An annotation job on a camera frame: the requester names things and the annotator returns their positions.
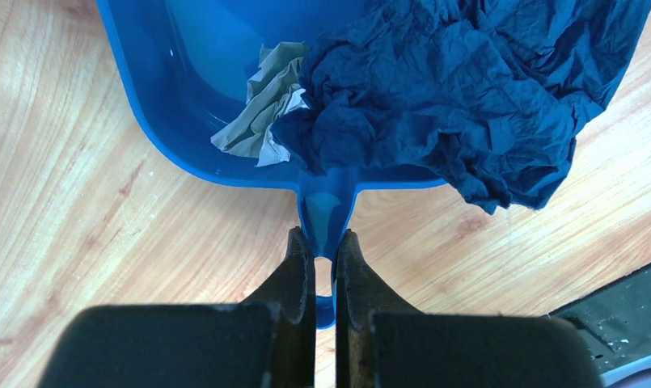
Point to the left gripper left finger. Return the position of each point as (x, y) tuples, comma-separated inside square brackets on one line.
[(289, 293)]

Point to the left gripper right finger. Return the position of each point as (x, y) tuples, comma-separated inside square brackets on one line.
[(359, 293)]

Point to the grey paper scrap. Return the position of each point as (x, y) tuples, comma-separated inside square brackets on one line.
[(273, 91)]

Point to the dark blue paper scrap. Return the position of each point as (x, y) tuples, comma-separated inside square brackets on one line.
[(488, 95)]

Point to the blue plastic dustpan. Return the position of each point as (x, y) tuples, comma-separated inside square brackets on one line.
[(185, 65)]

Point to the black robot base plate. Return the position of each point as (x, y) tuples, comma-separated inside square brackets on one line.
[(615, 320)]

